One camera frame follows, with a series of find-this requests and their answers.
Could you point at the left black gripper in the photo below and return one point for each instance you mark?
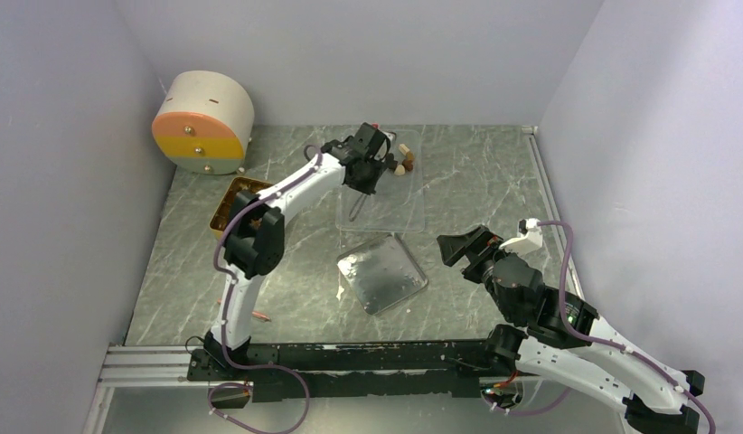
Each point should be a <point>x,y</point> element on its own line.
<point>370,188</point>

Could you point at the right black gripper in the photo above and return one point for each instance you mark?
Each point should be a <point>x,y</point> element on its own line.
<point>477,245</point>

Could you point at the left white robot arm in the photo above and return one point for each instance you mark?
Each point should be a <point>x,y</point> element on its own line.
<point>254,240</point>

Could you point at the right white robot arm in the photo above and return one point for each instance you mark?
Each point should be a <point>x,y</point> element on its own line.
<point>555,334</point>

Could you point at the clear plastic tray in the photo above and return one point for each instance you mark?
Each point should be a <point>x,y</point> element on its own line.
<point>398,205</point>

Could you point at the square silver metal lid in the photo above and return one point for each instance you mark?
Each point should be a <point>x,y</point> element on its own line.
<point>381,273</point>

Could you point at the round pastel drawer box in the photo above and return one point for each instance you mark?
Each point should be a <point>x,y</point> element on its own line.
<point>204,123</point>

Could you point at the red pen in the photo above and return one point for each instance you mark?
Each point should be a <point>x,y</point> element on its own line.
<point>261,317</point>

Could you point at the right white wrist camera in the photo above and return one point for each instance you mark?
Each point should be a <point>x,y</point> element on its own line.
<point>529,238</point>

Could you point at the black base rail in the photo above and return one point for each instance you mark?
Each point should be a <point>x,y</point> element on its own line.
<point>461,368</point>

